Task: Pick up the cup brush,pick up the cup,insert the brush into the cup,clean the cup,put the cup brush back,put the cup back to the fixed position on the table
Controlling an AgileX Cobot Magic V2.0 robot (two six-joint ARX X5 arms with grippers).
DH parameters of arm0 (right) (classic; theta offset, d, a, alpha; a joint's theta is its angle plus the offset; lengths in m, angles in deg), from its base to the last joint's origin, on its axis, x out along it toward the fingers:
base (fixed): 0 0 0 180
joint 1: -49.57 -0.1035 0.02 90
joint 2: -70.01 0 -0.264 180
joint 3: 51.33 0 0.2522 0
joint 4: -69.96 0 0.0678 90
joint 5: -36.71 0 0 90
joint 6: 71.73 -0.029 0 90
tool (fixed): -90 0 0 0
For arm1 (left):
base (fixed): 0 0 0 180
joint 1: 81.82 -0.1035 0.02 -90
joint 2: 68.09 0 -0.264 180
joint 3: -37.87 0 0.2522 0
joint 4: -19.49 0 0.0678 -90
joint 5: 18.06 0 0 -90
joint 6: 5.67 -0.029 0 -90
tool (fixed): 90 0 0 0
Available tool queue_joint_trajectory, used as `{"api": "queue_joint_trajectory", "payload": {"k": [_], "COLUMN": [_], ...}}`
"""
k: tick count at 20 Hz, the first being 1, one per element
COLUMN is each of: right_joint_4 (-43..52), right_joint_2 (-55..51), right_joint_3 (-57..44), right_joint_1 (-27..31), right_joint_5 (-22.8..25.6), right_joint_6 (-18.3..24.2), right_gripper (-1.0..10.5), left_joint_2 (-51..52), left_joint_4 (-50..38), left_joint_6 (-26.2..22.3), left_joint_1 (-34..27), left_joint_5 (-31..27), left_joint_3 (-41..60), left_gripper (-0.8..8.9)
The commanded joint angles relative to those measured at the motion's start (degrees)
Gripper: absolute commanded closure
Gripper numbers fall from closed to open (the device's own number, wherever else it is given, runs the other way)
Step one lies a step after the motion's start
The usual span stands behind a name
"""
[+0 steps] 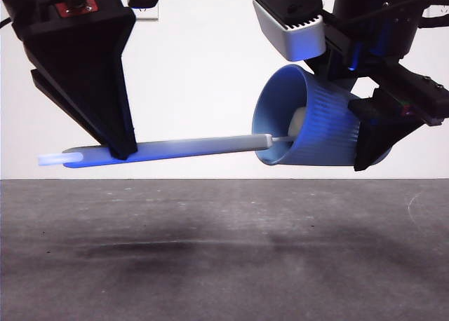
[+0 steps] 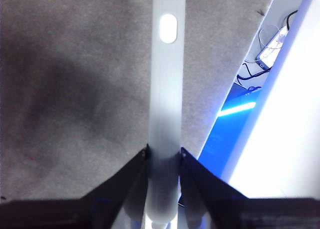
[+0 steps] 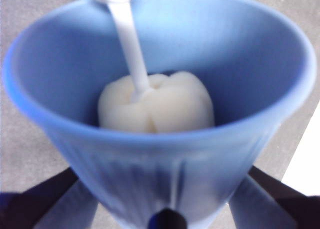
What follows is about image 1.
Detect blue ribbed plastic cup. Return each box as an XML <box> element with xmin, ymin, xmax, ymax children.
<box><xmin>251</xmin><ymin>64</ymin><xmax>362</xmax><ymax>167</ymax></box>

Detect grey-handled sponge cup brush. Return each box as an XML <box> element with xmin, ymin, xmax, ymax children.
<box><xmin>37</xmin><ymin>107</ymin><xmax>308</xmax><ymax>168</ymax></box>

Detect pale grey right camera box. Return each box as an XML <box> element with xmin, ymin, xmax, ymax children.
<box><xmin>252</xmin><ymin>0</ymin><xmax>327</xmax><ymax>62</ymax></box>

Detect white wall socket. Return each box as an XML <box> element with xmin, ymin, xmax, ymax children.
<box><xmin>429</xmin><ymin>0</ymin><xmax>449</xmax><ymax>20</ymax></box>
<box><xmin>135</xmin><ymin>5</ymin><xmax>159</xmax><ymax>20</ymax></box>

